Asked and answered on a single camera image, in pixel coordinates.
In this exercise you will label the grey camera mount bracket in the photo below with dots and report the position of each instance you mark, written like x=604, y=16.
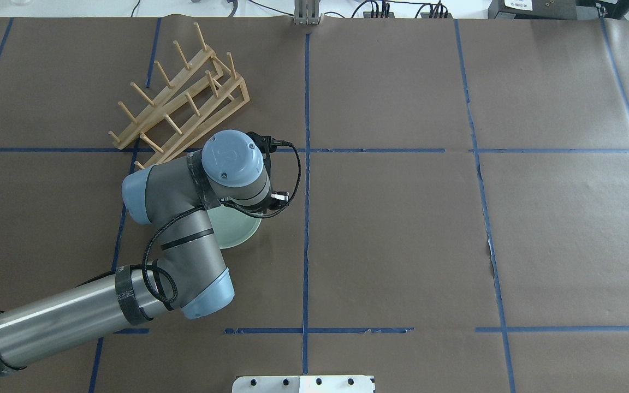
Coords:
x=307, y=12

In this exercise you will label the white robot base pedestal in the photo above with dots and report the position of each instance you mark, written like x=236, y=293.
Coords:
x=305, y=383

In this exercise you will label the wooden dish rack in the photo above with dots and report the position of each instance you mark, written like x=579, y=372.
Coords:
x=203, y=94

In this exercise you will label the black equipment box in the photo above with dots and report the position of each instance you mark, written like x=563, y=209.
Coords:
x=541, y=10

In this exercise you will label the light green round plate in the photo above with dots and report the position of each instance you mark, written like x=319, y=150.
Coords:
x=232, y=228

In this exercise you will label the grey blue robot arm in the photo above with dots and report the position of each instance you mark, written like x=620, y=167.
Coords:
x=182, y=266

